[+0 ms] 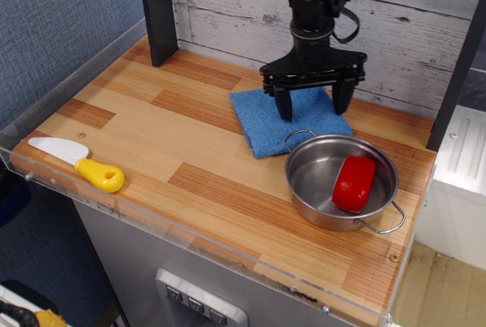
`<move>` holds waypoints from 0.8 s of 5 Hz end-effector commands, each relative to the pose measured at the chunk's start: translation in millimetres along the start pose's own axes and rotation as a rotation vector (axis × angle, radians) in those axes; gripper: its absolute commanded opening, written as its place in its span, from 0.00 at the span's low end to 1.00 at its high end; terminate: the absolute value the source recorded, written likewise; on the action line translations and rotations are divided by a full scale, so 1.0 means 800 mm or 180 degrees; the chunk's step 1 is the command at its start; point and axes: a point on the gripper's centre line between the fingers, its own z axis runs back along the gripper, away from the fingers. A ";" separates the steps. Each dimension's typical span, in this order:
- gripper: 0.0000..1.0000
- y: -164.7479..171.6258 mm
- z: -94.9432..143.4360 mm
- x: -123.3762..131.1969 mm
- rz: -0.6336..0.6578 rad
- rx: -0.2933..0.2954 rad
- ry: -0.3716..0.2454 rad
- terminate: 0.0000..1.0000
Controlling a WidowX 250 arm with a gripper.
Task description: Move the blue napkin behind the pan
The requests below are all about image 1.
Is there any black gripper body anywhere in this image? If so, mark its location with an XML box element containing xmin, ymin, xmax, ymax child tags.
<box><xmin>260</xmin><ymin>31</ymin><xmax>368</xmax><ymax>94</ymax></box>

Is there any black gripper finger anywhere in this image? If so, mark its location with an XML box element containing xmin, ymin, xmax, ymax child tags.
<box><xmin>273</xmin><ymin>86</ymin><xmax>292</xmax><ymax>121</ymax></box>
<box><xmin>332</xmin><ymin>78</ymin><xmax>358</xmax><ymax>115</ymax></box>

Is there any blue cloth napkin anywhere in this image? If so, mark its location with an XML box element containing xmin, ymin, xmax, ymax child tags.
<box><xmin>229</xmin><ymin>87</ymin><xmax>352</xmax><ymax>159</ymax></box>

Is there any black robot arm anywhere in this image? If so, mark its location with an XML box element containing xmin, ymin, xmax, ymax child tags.
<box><xmin>260</xmin><ymin>0</ymin><xmax>367</xmax><ymax>122</ymax></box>

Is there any red toy cheese block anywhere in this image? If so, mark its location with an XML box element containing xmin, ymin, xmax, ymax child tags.
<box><xmin>332</xmin><ymin>156</ymin><xmax>377</xmax><ymax>213</ymax></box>

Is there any white ribbed appliance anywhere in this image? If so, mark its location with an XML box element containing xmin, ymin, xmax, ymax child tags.
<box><xmin>415</xmin><ymin>105</ymin><xmax>485</xmax><ymax>269</ymax></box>

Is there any grey toy fridge cabinet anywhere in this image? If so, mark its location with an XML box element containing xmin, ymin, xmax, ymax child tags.
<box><xmin>74</xmin><ymin>201</ymin><xmax>347</xmax><ymax>326</ymax></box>

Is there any silver dispenser button panel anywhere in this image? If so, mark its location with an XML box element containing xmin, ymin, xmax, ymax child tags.
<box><xmin>155</xmin><ymin>268</ymin><xmax>249</xmax><ymax>326</ymax></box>

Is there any black and yellow bag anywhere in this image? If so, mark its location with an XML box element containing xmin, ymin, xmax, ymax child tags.
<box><xmin>1</xmin><ymin>280</ymin><xmax>68</xmax><ymax>326</ymax></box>

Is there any dark grey right post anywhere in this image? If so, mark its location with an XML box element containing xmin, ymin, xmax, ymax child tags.
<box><xmin>426</xmin><ymin>0</ymin><xmax>485</xmax><ymax>151</ymax></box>

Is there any dark grey post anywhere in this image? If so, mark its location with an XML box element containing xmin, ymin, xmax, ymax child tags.
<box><xmin>426</xmin><ymin>0</ymin><xmax>485</xmax><ymax>151</ymax></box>
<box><xmin>142</xmin><ymin>0</ymin><xmax>178</xmax><ymax>67</ymax></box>

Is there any dark grey left post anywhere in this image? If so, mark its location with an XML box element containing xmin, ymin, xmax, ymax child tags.
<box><xmin>142</xmin><ymin>0</ymin><xmax>178</xmax><ymax>67</ymax></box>

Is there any yellow handled white toy knife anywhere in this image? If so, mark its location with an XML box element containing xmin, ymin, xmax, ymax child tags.
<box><xmin>27</xmin><ymin>137</ymin><xmax>125</xmax><ymax>193</ymax></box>

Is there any clear acrylic guard rail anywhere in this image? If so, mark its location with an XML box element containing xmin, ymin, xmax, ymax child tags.
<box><xmin>1</xmin><ymin>20</ymin><xmax>435</xmax><ymax>326</ymax></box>

